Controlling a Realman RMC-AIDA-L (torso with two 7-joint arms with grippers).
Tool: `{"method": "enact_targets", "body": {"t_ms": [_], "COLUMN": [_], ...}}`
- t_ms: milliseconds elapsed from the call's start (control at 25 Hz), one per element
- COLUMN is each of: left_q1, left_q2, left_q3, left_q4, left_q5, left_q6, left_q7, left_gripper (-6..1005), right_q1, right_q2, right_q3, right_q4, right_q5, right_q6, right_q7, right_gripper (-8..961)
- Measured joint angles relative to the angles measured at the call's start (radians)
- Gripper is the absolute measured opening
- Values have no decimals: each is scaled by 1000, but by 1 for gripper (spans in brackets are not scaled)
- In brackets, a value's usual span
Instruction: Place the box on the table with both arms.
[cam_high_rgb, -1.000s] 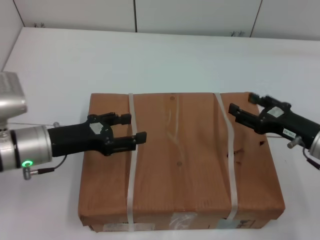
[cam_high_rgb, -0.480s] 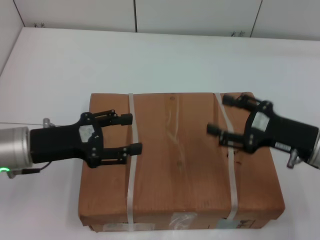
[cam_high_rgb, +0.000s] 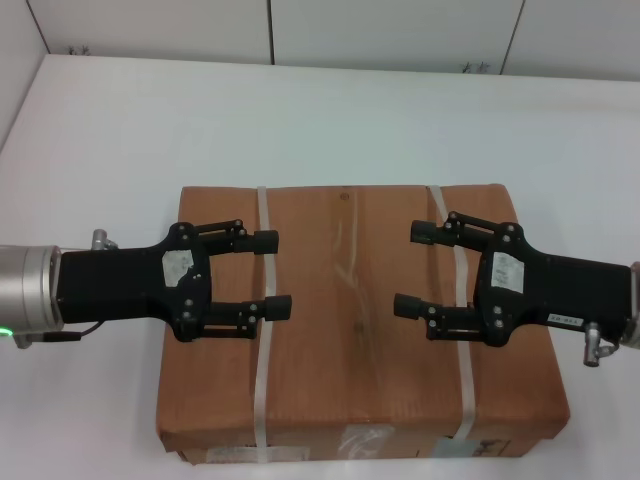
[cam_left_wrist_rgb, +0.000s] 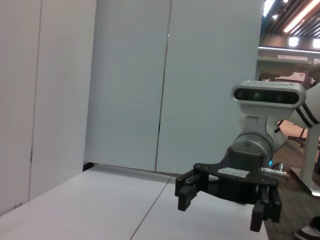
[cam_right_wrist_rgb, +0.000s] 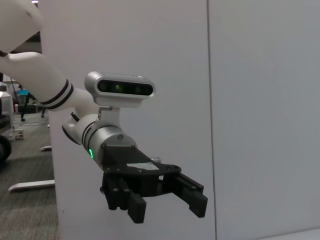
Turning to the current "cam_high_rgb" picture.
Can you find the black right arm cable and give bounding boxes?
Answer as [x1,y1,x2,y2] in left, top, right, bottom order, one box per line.
[578,321,624,369]

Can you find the white plastic packing strap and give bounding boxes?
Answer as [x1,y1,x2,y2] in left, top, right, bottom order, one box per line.
[251,185,282,449]
[425,184,480,444]

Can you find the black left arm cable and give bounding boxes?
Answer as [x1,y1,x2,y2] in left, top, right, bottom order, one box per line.
[13,227,120,350]

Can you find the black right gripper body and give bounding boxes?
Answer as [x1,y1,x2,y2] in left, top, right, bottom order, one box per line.
[473,222,633,349]

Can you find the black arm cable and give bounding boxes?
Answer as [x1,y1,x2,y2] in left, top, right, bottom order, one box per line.
[578,321,624,369]
[13,227,120,350]

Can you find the brown cardboard box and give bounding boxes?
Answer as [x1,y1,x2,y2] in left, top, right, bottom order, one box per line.
[155,182,572,454]

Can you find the grey box label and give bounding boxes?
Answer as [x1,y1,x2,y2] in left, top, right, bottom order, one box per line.
[433,436,512,459]

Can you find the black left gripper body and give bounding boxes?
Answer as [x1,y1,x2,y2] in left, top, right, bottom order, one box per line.
[55,222,215,344]

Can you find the clear tape patch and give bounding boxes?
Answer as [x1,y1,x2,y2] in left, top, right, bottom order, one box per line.
[339,424,397,459]

